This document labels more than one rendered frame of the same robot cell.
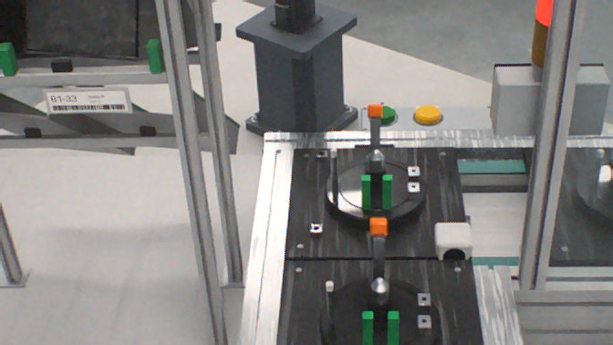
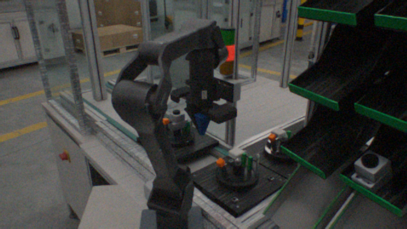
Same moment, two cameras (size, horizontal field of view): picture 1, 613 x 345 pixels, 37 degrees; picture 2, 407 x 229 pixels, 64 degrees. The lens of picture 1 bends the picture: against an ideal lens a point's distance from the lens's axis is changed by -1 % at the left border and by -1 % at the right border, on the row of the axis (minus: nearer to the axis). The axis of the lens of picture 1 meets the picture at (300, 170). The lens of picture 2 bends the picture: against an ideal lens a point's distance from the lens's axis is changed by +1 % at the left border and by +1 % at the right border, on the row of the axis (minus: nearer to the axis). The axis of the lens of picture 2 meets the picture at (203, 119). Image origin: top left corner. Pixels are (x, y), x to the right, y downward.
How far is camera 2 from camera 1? 1.76 m
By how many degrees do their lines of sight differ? 104
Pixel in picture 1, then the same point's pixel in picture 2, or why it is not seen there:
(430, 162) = (202, 176)
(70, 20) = not seen: hidden behind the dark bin
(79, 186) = not seen: outside the picture
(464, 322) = (260, 143)
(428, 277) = (254, 153)
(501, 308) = (245, 143)
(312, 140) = (222, 217)
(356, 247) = (263, 169)
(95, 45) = not seen: hidden behind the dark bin
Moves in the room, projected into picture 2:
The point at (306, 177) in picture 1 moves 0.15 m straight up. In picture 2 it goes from (249, 199) to (252, 156)
